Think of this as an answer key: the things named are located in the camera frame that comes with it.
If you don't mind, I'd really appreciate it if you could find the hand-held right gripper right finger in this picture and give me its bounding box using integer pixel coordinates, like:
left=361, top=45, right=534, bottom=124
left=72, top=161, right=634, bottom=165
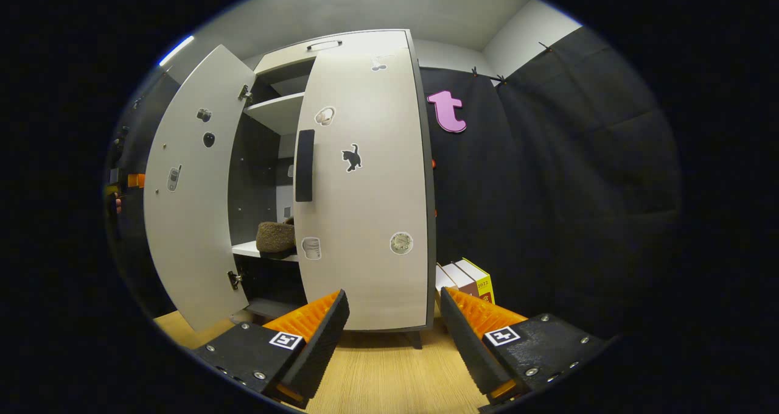
left=439, top=286, right=609, bottom=410

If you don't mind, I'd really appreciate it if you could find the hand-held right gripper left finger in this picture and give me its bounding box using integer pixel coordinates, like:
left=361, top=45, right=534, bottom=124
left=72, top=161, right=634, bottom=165
left=194, top=289, right=351, bottom=410

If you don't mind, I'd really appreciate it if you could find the white shoe cabinet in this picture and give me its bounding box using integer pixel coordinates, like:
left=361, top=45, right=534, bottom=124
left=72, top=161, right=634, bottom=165
left=228, top=29, right=439, bottom=349

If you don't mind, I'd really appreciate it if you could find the brown fuzzy shoe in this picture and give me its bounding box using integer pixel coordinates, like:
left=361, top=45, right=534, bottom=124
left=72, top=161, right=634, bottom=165
left=256, top=217, right=296, bottom=260

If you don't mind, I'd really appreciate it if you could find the white cabinet shelf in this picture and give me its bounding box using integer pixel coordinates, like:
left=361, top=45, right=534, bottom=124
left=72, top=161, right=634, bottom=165
left=243, top=93, right=305, bottom=136
left=231, top=240, right=300, bottom=263

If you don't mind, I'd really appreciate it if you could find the yellow book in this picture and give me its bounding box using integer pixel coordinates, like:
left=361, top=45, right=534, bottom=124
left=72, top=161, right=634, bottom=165
left=455, top=258, right=495, bottom=306

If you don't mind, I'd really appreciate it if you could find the brown book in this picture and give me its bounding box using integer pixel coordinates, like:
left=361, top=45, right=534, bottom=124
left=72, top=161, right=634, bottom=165
left=443, top=262, right=482, bottom=300

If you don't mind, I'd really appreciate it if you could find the ceiling light panel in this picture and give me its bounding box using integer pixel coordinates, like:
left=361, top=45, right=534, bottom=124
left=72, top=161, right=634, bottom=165
left=159, top=35, right=196, bottom=68

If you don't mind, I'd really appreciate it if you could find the black backdrop cloth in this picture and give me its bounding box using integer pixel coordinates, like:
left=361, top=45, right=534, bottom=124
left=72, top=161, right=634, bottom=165
left=420, top=26, right=682, bottom=342

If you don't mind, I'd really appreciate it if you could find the black door handle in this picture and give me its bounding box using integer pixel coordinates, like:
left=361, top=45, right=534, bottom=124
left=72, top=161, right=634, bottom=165
left=295, top=129, right=316, bottom=203

